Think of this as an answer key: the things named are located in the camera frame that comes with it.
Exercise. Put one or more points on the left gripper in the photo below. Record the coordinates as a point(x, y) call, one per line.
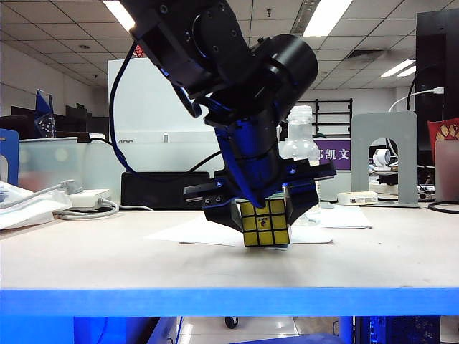
point(251, 168)

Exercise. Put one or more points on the Rubik's cube with printed stickers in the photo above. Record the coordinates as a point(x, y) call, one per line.
point(265, 233)

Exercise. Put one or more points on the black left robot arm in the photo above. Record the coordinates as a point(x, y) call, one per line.
point(222, 53)

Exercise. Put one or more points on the purple name sign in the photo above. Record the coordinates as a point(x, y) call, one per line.
point(337, 161)

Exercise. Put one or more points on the clear bottle yellow flower label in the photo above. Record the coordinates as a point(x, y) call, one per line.
point(301, 125)

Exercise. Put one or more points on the small white charger box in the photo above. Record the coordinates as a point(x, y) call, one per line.
point(358, 198)

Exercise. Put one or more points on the blue table edge beam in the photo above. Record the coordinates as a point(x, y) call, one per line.
point(229, 302)

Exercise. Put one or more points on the black rectangular device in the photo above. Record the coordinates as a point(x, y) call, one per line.
point(157, 193)

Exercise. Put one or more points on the grey metal bookend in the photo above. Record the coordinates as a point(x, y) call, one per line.
point(360, 161)

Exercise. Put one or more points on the frosted glass desk partition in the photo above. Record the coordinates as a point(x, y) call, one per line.
point(161, 157)

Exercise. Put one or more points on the black caster wheel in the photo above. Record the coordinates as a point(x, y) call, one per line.
point(231, 322)

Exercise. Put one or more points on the black metal shelf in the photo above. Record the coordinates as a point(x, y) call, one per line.
point(350, 118)

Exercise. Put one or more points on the small white desk fan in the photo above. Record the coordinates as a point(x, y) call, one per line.
point(382, 157)

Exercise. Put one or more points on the blue rounded seat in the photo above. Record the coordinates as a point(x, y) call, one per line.
point(305, 339)

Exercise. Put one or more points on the blue table leg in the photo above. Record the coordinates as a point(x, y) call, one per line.
point(346, 329)
point(93, 331)

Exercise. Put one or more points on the white acrylic board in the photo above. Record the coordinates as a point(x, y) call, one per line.
point(150, 107)

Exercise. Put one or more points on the white power adapter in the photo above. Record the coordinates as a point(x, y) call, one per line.
point(89, 196)

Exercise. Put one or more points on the ceiling air vent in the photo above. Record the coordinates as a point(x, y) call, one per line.
point(365, 55)

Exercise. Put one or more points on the pink frosted panel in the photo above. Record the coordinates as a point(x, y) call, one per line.
point(446, 172)

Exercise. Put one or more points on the black computer case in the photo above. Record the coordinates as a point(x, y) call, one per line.
point(412, 329)

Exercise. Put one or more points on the fluorescent ceiling light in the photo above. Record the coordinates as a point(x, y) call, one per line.
point(407, 72)
point(116, 12)
point(398, 69)
point(328, 18)

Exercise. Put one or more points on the red cushion gold pattern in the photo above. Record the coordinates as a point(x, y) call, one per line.
point(444, 132)

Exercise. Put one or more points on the red hanging ornament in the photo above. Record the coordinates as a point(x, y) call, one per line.
point(138, 52)

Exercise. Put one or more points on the frosted translucent panel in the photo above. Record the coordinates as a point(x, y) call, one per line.
point(43, 165)

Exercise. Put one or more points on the black monitor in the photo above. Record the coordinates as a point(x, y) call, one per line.
point(430, 53)

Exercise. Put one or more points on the white plastic bag with papers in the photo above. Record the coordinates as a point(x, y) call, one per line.
point(21, 215)

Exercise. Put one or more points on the blue glass trophy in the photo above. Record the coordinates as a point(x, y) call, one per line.
point(43, 104)

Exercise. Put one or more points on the blue metal bookend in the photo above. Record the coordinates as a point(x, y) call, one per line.
point(12, 150)

